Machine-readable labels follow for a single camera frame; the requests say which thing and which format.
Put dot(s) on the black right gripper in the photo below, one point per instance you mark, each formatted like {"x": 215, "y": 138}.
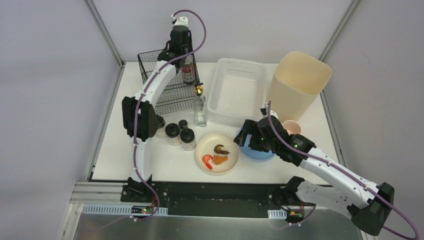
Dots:
{"x": 245, "y": 134}

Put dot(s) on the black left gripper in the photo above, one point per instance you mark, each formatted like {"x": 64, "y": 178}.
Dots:
{"x": 182, "y": 52}

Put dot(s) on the dark sauce bottle red label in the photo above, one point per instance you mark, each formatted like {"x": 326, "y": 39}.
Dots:
{"x": 188, "y": 72}

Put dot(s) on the clear bottle gold spout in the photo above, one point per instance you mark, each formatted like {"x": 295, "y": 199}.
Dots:
{"x": 200, "y": 111}

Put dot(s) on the spice jar black lid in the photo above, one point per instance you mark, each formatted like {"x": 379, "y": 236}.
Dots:
{"x": 172, "y": 131}
{"x": 188, "y": 140}
{"x": 161, "y": 130}

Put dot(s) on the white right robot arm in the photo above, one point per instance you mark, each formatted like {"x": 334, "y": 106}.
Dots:
{"x": 364, "y": 202}

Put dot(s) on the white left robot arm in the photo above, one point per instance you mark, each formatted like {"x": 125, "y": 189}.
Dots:
{"x": 138, "y": 112}

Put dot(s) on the blue round plate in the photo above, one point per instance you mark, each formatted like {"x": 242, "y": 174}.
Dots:
{"x": 259, "y": 156}

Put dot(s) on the white plastic perforated basket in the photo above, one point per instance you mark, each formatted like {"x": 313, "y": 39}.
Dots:
{"x": 238, "y": 89}

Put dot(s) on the brown toy shrimp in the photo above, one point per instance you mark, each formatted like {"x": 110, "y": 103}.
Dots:
{"x": 218, "y": 149}

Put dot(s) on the pink cup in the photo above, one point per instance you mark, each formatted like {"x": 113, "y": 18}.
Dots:
{"x": 292, "y": 127}

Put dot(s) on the orange fried food piece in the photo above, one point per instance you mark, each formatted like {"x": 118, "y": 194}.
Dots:
{"x": 217, "y": 159}

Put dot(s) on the cream round plate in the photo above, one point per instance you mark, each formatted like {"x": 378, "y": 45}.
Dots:
{"x": 206, "y": 146}

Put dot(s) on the red toy shrimp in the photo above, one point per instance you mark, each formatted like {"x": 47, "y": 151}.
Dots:
{"x": 206, "y": 160}

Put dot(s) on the beige plastic waste bin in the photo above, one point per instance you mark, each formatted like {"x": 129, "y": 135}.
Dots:
{"x": 296, "y": 82}

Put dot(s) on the small dark taped spice jar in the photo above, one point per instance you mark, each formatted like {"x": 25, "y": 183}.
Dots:
{"x": 183, "y": 124}

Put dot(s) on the black wire basket rack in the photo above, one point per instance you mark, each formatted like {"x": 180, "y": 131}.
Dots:
{"x": 176, "y": 96}

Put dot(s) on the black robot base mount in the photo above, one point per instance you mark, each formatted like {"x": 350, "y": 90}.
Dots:
{"x": 205, "y": 199}

